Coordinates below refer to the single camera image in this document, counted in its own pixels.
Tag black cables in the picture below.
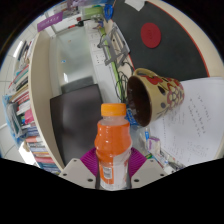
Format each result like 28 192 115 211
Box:
114 59 134 103

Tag beige floral mug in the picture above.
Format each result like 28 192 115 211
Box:
126 67 185 128

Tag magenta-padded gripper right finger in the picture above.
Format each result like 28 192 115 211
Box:
126 146 168 190

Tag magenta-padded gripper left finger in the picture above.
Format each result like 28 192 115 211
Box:
59 147 101 190

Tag black computer monitor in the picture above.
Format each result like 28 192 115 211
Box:
49 83 104 167

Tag small blue box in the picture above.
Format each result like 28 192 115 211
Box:
125 109 141 127

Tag wall shelf with books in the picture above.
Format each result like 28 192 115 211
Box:
1 31 66 174

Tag flat round red coaster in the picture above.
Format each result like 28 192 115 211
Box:
140 22 162 49

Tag orange drink bottle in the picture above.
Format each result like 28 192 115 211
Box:
94 102 133 192

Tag grey metal laptop stand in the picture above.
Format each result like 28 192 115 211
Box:
96 22 131 67

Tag coiled blue cable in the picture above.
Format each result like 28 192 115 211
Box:
103 3 116 21

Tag white handwritten paper sheet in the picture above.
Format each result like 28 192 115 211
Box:
148 77 224 168

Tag small white paper sheet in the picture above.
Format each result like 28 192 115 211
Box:
124 0 147 12

